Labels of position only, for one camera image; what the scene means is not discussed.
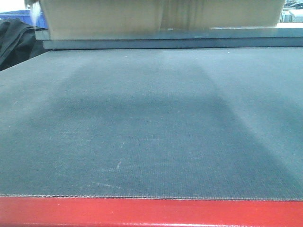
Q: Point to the plain brown cardboard box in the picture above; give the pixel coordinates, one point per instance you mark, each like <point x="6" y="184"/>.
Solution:
<point x="100" y="19"/>

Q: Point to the red table edge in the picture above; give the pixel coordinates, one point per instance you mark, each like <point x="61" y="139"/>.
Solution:
<point x="98" y="212"/>

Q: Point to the black cloth garment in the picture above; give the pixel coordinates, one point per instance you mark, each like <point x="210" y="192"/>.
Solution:
<point x="18" y="42"/>

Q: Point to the grey background table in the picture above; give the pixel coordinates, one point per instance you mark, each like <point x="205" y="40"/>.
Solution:
<point x="284" y="35"/>

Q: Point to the blue plastic crate far left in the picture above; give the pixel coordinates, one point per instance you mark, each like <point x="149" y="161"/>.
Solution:
<point x="25" y="16"/>

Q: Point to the dark grey fabric mat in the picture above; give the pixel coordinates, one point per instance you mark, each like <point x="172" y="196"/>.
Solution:
<point x="154" y="123"/>

